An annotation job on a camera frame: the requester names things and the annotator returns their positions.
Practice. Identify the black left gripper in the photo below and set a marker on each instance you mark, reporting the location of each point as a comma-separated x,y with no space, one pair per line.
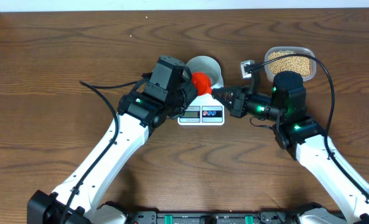
190,93

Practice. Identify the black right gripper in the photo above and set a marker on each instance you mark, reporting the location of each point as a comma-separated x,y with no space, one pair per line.
236,106

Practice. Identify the red measuring scoop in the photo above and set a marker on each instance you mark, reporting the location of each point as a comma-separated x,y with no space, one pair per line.
202,82

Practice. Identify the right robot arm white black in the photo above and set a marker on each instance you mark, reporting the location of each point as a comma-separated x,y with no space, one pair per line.
303,138

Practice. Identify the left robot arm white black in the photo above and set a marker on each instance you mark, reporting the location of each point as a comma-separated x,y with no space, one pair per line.
164,93

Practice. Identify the white digital kitchen scale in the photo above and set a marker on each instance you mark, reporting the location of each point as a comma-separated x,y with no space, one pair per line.
203,111

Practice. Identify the white round bowl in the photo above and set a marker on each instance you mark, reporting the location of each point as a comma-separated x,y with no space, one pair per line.
209,66

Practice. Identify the soybeans in container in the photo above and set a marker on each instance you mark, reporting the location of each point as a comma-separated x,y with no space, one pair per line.
296,64

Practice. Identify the clear plastic container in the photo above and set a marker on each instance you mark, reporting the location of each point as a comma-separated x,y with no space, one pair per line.
276,52

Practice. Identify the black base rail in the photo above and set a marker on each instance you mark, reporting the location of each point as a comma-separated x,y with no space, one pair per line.
308,214

